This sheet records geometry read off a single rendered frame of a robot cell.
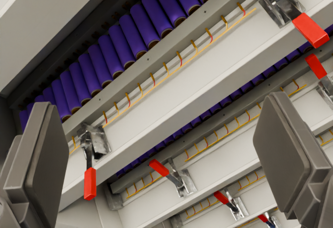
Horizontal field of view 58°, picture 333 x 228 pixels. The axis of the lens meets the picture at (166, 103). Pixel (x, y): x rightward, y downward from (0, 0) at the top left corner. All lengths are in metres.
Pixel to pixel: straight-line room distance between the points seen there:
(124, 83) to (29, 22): 0.14
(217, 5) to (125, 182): 0.37
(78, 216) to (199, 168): 0.22
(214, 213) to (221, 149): 0.24
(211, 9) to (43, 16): 0.16
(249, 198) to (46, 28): 0.53
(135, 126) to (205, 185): 0.20
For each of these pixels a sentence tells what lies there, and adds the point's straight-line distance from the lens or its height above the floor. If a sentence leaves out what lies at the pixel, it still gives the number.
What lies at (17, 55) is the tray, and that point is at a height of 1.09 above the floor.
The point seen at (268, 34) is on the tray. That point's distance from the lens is 0.32.
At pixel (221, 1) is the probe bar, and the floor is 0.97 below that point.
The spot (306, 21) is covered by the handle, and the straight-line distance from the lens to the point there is 0.28.
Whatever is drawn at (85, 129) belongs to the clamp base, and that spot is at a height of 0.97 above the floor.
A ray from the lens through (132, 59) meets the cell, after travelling 0.38.
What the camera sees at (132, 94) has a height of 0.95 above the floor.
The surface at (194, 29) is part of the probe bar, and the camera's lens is 0.33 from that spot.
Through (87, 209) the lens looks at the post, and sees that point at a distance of 0.57.
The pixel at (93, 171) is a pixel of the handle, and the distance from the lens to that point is 0.36.
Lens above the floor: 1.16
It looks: 40 degrees down
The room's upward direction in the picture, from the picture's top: 55 degrees counter-clockwise
